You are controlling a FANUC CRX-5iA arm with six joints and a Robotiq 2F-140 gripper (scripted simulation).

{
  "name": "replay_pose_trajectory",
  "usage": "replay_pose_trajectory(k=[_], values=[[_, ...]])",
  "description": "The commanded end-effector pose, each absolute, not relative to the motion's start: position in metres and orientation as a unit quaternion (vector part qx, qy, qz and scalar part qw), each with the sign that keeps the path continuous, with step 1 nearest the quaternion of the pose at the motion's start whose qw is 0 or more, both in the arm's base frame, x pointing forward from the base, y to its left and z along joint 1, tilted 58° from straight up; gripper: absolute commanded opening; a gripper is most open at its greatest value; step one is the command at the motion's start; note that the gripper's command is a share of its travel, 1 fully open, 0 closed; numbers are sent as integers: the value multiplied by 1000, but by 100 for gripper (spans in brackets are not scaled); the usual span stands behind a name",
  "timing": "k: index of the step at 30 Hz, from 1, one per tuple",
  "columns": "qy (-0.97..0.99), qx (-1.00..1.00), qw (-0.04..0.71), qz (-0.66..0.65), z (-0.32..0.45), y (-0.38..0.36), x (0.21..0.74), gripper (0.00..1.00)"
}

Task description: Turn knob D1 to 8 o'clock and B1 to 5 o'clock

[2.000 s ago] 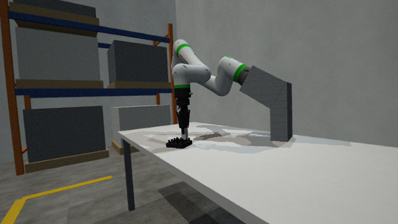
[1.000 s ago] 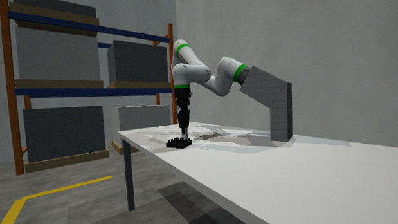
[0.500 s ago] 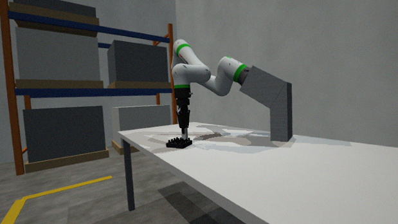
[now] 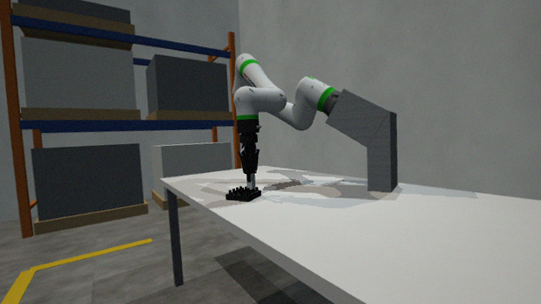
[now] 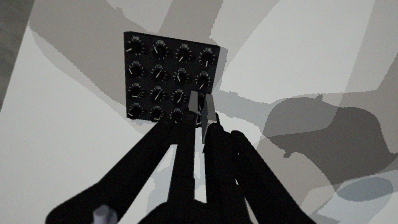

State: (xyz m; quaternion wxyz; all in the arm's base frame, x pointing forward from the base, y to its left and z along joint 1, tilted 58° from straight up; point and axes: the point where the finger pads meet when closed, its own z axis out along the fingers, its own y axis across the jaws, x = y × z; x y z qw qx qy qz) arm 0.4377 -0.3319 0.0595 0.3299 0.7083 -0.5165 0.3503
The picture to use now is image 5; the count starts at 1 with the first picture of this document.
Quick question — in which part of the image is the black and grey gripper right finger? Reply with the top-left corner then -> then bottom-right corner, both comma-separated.
201,94 -> 316,224

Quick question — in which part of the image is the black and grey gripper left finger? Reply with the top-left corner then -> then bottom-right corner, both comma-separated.
45,91 -> 198,224

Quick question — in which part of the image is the black knob box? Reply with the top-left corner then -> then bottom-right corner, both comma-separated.
124,31 -> 220,128

